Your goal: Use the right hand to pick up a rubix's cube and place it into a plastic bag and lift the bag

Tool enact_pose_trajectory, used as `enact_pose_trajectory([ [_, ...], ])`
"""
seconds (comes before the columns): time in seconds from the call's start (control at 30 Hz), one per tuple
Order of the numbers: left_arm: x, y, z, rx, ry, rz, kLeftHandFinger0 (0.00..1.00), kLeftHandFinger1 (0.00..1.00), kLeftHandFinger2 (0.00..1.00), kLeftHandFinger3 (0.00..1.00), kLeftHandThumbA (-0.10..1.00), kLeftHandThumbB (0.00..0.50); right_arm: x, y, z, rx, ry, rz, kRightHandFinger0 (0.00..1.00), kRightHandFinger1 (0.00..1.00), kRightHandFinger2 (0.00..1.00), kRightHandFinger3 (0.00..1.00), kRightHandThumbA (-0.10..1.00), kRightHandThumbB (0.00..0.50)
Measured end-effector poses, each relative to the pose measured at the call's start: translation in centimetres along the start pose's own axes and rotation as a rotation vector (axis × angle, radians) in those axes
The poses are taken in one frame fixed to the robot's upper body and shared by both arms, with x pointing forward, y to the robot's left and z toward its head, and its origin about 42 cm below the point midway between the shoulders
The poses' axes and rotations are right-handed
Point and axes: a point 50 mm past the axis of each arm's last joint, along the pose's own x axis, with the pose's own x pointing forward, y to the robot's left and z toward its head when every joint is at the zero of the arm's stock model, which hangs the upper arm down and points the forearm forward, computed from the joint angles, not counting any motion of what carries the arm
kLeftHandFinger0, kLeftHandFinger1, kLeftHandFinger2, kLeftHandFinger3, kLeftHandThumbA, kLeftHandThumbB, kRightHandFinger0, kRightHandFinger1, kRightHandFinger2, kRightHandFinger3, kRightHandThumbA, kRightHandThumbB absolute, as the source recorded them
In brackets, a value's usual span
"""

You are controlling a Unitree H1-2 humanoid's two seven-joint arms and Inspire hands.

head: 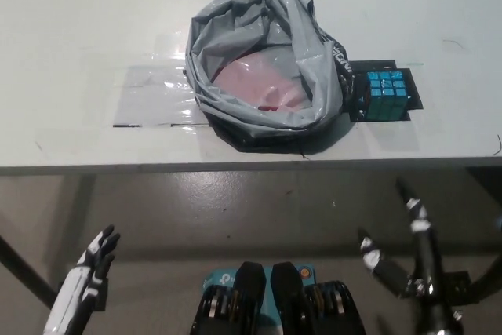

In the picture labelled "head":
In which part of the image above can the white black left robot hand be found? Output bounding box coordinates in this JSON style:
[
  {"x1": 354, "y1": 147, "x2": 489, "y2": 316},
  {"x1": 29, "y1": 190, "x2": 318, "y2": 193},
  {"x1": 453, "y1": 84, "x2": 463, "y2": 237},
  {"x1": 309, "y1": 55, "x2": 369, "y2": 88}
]
[{"x1": 42, "y1": 224, "x2": 122, "y2": 335}]

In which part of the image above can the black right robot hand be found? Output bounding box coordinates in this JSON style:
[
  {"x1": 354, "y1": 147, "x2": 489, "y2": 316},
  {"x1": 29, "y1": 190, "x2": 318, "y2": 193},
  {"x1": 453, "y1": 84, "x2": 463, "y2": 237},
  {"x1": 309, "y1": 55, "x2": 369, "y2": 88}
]
[{"x1": 357, "y1": 180, "x2": 449, "y2": 301}]

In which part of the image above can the rubik's cube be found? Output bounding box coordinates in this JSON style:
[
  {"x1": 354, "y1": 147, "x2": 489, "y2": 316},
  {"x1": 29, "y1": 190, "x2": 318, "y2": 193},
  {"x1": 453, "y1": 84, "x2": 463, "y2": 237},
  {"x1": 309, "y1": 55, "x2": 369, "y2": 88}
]
[{"x1": 355, "y1": 71, "x2": 407, "y2": 120}]

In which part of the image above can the grey plastic bag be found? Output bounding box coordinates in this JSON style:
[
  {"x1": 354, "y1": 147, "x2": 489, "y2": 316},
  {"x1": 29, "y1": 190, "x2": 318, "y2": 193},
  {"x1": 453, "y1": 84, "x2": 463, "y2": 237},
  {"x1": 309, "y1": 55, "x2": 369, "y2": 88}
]
[{"x1": 183, "y1": 0, "x2": 357, "y2": 155}]

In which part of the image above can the black table leg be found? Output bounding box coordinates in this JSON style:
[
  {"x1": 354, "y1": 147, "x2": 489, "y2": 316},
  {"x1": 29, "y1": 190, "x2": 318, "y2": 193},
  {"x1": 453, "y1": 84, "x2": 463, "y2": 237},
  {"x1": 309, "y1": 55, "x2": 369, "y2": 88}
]
[{"x1": 0, "y1": 232, "x2": 56, "y2": 300}]

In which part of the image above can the right black robot torso block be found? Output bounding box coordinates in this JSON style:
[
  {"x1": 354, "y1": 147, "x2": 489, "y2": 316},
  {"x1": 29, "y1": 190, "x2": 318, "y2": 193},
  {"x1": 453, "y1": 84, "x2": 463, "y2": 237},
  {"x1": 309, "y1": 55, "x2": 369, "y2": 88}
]
[{"x1": 270, "y1": 259, "x2": 369, "y2": 335}]

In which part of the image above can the black robot torso block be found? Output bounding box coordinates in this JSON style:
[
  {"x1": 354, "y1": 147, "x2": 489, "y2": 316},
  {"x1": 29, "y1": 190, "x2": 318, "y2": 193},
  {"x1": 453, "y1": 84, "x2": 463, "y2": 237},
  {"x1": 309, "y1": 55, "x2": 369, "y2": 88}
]
[
  {"x1": 270, "y1": 259, "x2": 369, "y2": 335},
  {"x1": 189, "y1": 260, "x2": 268, "y2": 335}
]

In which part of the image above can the left black robot torso block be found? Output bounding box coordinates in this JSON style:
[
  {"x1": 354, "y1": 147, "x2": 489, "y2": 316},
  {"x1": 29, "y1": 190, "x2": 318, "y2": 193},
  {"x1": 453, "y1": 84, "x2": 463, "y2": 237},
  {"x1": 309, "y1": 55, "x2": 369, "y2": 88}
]
[{"x1": 189, "y1": 260, "x2": 268, "y2": 335}]

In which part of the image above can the grey sheet under clear tape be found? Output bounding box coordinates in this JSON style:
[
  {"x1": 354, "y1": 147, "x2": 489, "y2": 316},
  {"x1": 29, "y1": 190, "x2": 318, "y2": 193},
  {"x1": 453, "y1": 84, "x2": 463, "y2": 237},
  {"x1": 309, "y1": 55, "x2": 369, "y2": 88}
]
[{"x1": 111, "y1": 32, "x2": 209, "y2": 129}]

